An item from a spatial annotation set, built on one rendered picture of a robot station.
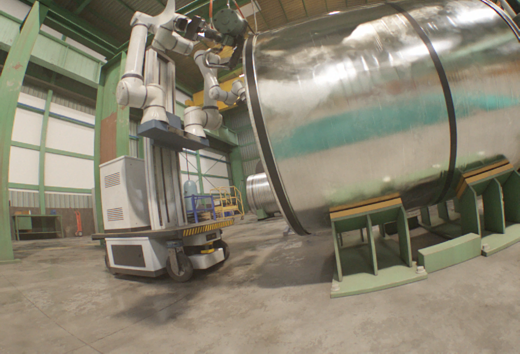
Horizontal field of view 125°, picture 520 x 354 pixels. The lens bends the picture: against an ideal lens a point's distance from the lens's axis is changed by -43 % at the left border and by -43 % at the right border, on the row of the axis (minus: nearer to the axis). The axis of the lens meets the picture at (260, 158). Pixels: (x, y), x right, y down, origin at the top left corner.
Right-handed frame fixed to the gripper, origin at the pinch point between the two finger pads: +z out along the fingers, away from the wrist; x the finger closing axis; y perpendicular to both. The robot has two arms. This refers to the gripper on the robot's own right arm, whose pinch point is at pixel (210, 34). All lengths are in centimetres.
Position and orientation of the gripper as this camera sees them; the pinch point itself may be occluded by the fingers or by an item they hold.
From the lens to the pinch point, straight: 125.0
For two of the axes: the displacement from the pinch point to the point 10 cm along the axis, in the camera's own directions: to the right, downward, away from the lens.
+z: 8.6, 5.1, -0.8
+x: -4.4, 8.1, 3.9
